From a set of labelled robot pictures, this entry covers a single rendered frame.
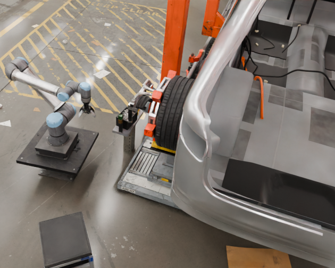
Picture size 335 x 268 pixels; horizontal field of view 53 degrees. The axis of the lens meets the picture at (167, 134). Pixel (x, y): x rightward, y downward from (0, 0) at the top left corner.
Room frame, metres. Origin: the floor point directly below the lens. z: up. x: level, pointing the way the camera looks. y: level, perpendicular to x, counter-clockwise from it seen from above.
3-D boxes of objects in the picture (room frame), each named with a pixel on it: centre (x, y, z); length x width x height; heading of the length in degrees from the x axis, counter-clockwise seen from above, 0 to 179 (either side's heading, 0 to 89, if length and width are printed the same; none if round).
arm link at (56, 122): (2.36, 1.06, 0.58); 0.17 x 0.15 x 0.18; 165
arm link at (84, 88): (2.44, 0.78, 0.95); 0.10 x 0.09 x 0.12; 75
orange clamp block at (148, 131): (2.13, 0.15, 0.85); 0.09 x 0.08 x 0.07; 166
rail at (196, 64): (4.19, -0.29, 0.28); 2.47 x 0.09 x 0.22; 166
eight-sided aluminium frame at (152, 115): (2.44, 0.08, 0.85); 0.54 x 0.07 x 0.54; 166
